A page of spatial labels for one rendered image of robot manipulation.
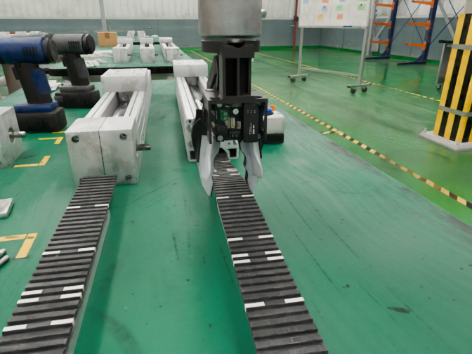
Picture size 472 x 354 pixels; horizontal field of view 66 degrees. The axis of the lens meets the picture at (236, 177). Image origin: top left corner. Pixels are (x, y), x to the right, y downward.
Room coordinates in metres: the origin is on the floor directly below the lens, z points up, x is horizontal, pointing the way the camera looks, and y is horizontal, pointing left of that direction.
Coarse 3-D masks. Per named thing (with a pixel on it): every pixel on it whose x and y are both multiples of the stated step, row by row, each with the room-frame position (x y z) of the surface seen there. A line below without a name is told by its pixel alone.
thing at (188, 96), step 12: (180, 84) 1.07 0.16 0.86; (192, 84) 1.25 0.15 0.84; (204, 84) 1.07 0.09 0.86; (180, 96) 0.92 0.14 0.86; (192, 96) 1.05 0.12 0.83; (180, 108) 0.99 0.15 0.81; (192, 108) 0.75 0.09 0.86; (192, 120) 0.66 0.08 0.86; (228, 144) 0.68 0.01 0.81; (192, 156) 0.68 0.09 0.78; (228, 156) 0.68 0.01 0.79
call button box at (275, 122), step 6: (270, 114) 0.79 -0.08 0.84; (276, 114) 0.80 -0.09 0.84; (270, 120) 0.77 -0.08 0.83; (276, 120) 0.78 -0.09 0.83; (282, 120) 0.78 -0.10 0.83; (270, 126) 0.77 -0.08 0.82; (276, 126) 0.78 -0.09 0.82; (282, 126) 0.78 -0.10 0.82; (270, 132) 0.77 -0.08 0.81; (276, 132) 0.78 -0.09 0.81; (282, 132) 0.78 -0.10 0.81; (270, 138) 0.77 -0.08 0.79; (276, 138) 0.78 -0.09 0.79; (282, 138) 0.78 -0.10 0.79
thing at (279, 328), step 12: (252, 324) 0.21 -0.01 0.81; (264, 324) 0.21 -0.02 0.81; (276, 324) 0.21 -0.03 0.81; (288, 324) 0.21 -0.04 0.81; (300, 324) 0.22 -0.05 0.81; (312, 324) 0.21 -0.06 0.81; (252, 336) 0.20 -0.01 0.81; (264, 336) 0.20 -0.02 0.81; (276, 336) 0.20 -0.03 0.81; (288, 336) 0.20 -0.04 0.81
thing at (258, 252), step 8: (248, 248) 0.32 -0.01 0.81; (256, 248) 0.32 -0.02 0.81; (264, 248) 0.32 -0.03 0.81; (272, 248) 0.32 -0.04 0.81; (232, 256) 0.30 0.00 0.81; (240, 256) 0.30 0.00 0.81; (248, 256) 0.30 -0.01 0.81; (256, 256) 0.30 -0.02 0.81; (264, 256) 0.30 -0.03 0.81; (272, 256) 0.30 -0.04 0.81
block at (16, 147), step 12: (0, 108) 0.70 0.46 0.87; (12, 108) 0.71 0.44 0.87; (0, 120) 0.65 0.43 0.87; (12, 120) 0.70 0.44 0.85; (0, 132) 0.64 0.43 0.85; (12, 132) 0.68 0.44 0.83; (24, 132) 0.69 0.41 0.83; (0, 144) 0.63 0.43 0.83; (12, 144) 0.67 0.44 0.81; (0, 156) 0.63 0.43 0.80; (12, 156) 0.66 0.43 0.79; (0, 168) 0.63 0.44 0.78
